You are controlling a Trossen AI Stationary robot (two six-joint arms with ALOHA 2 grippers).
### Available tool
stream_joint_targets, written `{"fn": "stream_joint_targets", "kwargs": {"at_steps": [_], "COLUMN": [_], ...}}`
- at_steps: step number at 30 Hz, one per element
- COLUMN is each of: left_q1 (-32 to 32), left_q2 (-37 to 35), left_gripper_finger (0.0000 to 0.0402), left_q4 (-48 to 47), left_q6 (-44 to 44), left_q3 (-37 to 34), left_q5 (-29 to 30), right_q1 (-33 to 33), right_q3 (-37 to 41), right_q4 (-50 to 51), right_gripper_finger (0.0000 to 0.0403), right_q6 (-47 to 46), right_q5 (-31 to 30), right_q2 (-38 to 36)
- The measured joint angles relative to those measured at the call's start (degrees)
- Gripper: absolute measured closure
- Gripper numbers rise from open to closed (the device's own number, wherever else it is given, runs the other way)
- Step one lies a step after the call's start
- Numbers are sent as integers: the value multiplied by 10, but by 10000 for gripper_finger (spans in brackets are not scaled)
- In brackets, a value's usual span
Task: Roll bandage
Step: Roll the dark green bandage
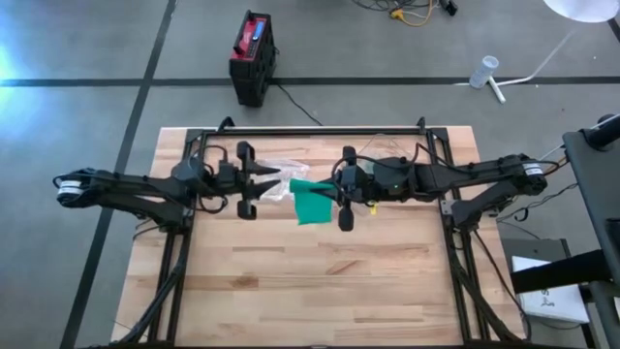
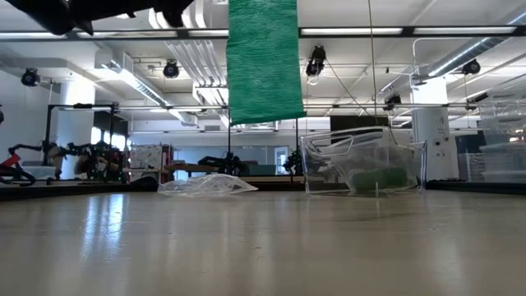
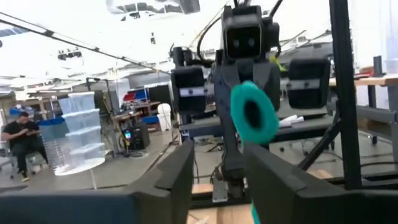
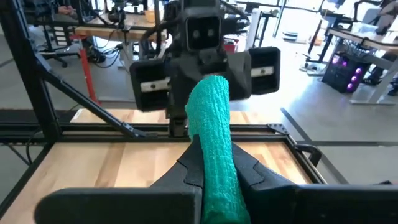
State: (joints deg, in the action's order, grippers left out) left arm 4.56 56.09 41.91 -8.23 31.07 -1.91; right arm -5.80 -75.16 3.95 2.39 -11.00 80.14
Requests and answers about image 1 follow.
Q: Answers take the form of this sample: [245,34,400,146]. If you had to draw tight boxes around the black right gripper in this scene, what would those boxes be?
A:
[309,145,384,233]

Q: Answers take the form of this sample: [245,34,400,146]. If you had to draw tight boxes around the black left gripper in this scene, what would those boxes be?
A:
[217,141,282,220]

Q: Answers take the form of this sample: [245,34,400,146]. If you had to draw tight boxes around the dark green bandage piece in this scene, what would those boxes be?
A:
[289,177,335,227]

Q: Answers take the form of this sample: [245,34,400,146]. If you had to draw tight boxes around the red and black box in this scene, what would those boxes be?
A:
[228,10,278,108]

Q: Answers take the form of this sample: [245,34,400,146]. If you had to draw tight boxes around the grey flat box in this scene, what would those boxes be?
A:
[498,237,571,292]

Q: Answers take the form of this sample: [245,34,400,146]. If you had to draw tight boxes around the white box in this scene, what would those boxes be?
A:
[511,254,590,324]

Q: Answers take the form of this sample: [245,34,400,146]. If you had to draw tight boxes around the grey desk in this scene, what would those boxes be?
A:
[561,113,620,349]

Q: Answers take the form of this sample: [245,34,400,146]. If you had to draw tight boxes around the white floor stand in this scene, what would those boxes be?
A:
[452,0,620,104]

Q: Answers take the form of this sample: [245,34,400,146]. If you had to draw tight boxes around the black aluminium rig frame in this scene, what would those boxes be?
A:
[115,115,529,349]

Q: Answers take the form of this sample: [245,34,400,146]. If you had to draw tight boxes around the yellow floor cable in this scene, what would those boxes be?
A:
[389,0,437,28]

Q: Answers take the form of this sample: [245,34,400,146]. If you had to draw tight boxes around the black floor cable bundle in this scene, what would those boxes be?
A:
[353,0,437,14]

